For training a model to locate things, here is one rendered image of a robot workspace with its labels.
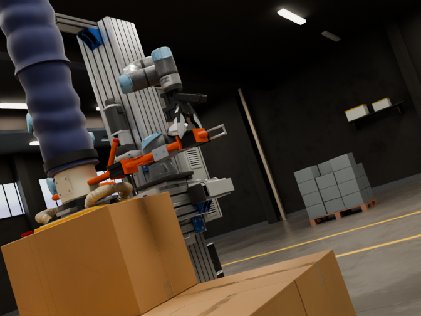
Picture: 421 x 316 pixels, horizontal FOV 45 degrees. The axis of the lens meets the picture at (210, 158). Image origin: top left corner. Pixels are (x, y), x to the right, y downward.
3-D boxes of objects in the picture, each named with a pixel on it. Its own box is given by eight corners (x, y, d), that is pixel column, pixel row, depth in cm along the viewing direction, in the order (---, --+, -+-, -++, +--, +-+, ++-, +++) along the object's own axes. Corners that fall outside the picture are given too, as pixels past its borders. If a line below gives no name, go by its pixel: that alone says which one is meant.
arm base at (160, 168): (161, 182, 268) (155, 163, 269) (184, 173, 261) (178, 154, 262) (144, 185, 255) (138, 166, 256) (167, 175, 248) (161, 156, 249)
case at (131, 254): (27, 343, 204) (-1, 246, 208) (94, 310, 239) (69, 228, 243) (141, 315, 176) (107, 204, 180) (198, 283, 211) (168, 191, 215)
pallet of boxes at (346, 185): (311, 226, 947) (292, 172, 958) (324, 219, 1006) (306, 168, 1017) (367, 210, 890) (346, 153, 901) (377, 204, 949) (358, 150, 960)
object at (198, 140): (179, 149, 182) (175, 136, 182) (190, 148, 188) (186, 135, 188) (198, 142, 177) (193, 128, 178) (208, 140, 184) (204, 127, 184)
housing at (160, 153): (154, 162, 189) (150, 150, 189) (164, 160, 195) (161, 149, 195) (168, 155, 185) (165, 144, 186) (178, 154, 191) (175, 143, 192)
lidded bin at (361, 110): (371, 115, 1296) (366, 104, 1299) (367, 114, 1260) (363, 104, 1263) (351, 121, 1321) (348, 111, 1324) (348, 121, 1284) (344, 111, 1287)
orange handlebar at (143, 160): (34, 210, 223) (31, 202, 224) (83, 200, 249) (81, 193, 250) (203, 138, 178) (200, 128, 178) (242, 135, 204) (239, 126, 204)
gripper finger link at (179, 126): (171, 143, 180) (173, 123, 186) (184, 137, 177) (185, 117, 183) (165, 138, 178) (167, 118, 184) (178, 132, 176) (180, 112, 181)
